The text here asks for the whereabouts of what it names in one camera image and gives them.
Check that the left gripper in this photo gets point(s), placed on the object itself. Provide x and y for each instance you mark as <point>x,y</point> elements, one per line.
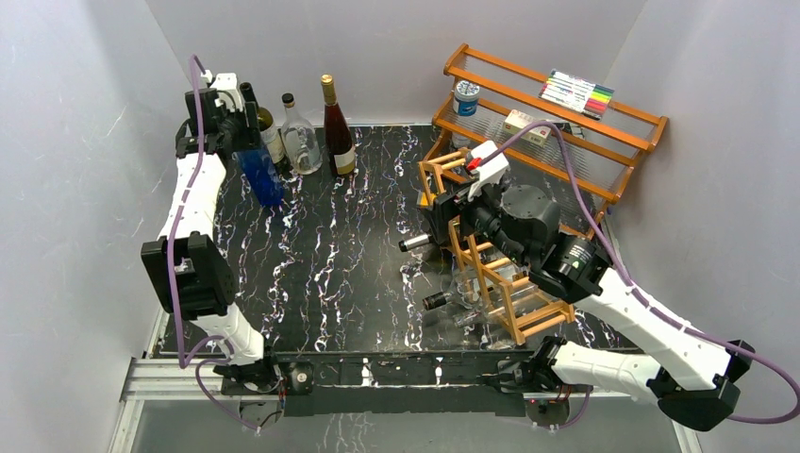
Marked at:
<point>247,120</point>

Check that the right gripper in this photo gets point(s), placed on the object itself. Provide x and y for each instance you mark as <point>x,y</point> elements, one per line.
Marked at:
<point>442,209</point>

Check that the green wine bottle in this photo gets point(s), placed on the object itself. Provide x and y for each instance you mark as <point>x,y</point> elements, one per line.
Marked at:
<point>268,130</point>

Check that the clear glass bottle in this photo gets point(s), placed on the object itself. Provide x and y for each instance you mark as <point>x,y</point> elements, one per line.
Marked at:
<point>299,139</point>

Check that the dark red wine bottle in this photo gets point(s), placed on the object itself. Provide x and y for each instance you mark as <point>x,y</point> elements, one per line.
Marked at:
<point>338,139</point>

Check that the clear bottle bottom rack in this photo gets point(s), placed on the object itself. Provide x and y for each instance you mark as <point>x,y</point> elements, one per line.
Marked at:
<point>475,316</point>

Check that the clear bottle rack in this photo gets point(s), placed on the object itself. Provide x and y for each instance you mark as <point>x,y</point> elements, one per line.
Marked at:
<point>523,295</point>
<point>475,316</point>

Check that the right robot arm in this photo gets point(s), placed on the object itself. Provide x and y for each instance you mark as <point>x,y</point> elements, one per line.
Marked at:
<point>692,381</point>

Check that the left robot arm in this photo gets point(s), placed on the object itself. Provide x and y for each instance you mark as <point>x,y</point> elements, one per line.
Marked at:
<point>190,276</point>

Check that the yellow capped bottle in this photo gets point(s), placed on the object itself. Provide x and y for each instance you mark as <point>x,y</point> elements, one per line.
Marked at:
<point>424,200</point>

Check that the silver capped dark bottle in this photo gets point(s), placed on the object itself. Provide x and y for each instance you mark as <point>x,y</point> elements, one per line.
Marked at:
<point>411,243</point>

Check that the small clear plastic bottle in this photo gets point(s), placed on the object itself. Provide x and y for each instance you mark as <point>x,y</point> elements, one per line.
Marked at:
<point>460,141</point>

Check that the clear bottle lower rack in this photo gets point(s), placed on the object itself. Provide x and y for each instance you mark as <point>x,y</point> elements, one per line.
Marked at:
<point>523,295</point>

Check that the light wooden wine rack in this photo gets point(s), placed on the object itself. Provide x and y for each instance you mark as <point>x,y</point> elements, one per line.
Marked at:
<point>476,257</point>

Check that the blue white jar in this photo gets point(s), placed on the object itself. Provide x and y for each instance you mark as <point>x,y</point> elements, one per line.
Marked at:
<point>466,95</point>

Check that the green white box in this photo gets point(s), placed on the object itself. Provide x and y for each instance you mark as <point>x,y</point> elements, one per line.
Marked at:
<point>517,120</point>

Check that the orange wooden shelf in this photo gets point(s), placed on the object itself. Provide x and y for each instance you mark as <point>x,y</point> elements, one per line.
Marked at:
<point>585,168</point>

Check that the marker pen pack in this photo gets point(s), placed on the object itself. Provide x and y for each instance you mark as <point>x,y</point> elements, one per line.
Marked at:
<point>576,94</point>

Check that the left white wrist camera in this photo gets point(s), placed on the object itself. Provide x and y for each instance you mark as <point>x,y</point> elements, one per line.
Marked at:
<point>226,86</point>

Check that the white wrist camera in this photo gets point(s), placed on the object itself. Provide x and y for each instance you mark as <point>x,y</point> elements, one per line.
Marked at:
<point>486,166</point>
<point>226,86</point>

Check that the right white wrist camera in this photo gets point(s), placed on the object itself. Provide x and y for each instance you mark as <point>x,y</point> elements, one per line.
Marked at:
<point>486,166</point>

